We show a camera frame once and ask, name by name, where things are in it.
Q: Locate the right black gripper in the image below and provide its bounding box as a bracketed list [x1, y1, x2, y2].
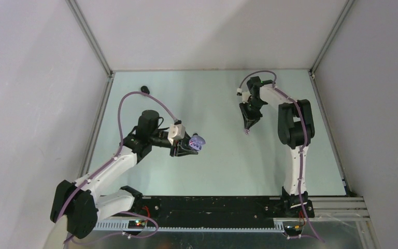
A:
[239, 99, 266, 129]

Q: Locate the black oval case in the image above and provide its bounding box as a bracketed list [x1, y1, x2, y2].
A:
[140, 86, 150, 95]

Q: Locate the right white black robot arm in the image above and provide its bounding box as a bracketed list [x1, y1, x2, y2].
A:
[237, 73, 315, 217]

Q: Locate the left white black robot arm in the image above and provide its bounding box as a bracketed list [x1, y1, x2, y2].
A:
[50, 110, 206, 239]

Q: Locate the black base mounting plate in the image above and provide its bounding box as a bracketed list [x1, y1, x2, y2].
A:
[130, 196, 302, 229]

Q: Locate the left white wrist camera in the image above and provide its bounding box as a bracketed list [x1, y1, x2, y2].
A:
[167, 120, 186, 145]

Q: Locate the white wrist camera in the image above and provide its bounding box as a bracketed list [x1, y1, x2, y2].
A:
[167, 120, 186, 145]
[236, 88, 251, 103]

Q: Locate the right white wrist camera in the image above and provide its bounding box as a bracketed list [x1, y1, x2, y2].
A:
[236, 88, 251, 103]

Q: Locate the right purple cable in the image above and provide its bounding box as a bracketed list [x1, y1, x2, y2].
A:
[238, 70, 325, 243]

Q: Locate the purple cable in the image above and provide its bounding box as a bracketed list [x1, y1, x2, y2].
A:
[238, 70, 325, 243]
[56, 91, 182, 245]

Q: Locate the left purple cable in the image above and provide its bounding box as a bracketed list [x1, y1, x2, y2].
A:
[56, 91, 182, 245]

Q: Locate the aluminium frame rail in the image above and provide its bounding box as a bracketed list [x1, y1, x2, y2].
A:
[93, 187, 368, 232]

